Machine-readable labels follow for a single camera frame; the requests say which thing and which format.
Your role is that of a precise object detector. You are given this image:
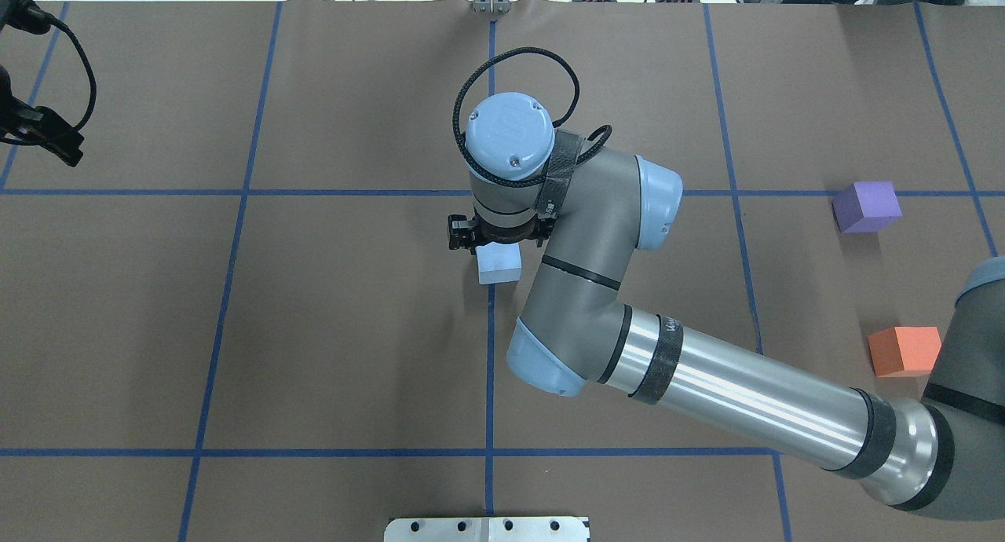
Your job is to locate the light blue foam block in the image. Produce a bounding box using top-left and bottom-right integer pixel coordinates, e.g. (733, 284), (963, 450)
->
(475, 244), (523, 287)

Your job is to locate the purple foam block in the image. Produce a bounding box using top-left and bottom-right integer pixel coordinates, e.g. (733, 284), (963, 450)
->
(831, 181), (902, 233)

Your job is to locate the orange foam block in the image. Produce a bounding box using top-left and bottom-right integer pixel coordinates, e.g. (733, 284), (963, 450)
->
(866, 326), (943, 378)

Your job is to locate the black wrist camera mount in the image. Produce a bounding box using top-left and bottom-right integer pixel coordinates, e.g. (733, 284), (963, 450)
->
(448, 215), (482, 255)

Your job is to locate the far black camera cable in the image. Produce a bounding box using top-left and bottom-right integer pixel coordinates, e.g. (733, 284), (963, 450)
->
(0, 0), (97, 134)

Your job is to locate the black looped camera cable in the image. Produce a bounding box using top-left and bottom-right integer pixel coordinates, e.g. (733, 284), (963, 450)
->
(452, 47), (613, 186)

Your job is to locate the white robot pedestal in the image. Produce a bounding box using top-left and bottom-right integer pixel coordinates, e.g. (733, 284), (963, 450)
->
(383, 515), (592, 541)

